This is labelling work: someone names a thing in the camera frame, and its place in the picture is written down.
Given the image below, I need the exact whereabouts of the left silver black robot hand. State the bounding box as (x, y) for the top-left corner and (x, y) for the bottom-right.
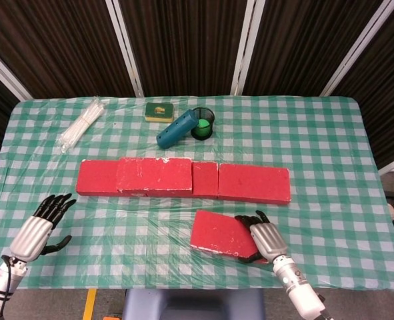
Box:
(9, 193), (77, 263)

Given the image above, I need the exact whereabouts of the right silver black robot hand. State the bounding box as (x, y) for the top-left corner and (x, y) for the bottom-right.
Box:
(235, 210), (288, 265)

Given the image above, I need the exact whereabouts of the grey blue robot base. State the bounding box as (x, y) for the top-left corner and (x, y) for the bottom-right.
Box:
(121, 288), (267, 320)

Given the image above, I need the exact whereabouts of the yellow floor tape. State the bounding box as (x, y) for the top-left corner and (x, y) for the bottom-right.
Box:
(82, 288), (98, 320)

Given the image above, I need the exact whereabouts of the green white checkered tablecloth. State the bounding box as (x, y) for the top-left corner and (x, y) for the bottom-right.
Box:
(0, 95), (394, 291)

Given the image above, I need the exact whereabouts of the bag of white straws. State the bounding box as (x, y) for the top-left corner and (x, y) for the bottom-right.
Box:
(57, 96), (106, 154)

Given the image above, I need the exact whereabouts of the green object inside cup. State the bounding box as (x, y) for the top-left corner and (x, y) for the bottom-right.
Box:
(196, 119), (213, 139)

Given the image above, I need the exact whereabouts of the black mesh cup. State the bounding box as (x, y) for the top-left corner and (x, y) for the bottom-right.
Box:
(190, 106), (215, 141)

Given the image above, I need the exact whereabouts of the teal cylinder with holes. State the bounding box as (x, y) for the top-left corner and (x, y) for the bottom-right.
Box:
(155, 109), (201, 149)

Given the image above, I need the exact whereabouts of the green yellow sponge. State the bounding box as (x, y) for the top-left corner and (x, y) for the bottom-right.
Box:
(145, 102), (175, 123)

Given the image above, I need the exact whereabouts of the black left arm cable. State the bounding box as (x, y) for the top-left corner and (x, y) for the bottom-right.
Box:
(0, 255), (14, 320)

